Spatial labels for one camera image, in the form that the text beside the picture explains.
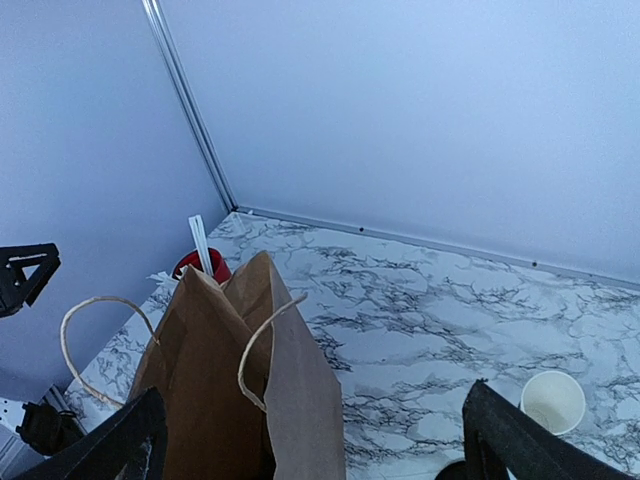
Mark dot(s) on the black plastic cup lid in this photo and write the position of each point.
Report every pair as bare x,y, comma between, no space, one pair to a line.
453,471

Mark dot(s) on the aluminium frame post left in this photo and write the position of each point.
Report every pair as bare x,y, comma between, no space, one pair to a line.
164,40

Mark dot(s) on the black paper coffee cup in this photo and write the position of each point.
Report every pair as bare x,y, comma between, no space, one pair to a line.
555,400

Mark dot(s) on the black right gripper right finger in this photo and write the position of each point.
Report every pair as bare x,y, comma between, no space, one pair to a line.
500,440

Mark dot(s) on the red cylindrical container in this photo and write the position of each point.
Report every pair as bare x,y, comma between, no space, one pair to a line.
220,269

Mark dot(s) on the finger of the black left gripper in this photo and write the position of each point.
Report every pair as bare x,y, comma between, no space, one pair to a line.
25,272

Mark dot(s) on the brown cardboard box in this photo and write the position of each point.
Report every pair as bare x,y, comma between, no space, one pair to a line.
248,393

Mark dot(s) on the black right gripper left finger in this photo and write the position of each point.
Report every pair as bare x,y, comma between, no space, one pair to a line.
131,444

